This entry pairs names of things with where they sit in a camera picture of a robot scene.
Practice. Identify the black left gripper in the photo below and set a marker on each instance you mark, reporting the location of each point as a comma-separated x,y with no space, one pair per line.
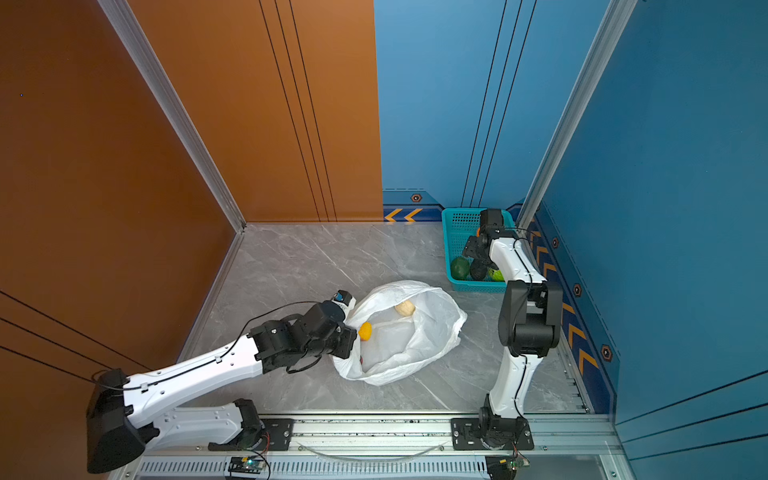
350,337

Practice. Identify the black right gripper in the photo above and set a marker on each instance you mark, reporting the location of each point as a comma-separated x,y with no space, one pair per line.
470,248

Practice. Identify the dark green avocado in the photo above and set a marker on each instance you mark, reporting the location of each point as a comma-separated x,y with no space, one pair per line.
460,268

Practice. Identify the yellow fruit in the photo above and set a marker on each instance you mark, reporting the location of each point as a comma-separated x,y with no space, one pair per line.
365,331

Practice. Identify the green fruit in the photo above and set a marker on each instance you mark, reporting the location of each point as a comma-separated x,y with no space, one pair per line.
495,275

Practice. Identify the white plastic bag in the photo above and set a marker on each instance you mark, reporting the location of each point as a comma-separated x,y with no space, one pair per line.
401,346

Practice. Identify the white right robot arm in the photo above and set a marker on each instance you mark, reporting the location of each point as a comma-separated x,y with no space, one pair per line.
528,328

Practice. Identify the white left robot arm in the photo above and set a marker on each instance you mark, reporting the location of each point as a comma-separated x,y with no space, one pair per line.
129,414

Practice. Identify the teal plastic basket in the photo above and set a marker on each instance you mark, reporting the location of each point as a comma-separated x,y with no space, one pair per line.
459,224

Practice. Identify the left circuit board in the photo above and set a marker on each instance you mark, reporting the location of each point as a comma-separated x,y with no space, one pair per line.
248,467

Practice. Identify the circuit board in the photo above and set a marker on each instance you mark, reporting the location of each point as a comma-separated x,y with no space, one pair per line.
505,467
248,467

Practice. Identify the right circuit board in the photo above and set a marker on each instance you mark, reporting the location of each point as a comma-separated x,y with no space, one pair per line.
505,467

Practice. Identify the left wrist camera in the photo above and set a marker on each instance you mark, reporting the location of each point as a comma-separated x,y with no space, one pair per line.
344,298

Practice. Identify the aluminium front rail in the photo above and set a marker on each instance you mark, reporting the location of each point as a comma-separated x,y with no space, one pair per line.
402,446

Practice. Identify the aluminium corner post right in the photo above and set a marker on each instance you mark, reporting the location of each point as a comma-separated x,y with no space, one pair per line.
611,28

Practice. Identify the aluminium corner post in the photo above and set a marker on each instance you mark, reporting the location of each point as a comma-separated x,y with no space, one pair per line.
611,28
126,25

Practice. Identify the aluminium corner post left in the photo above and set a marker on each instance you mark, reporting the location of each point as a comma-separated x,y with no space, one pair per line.
126,25

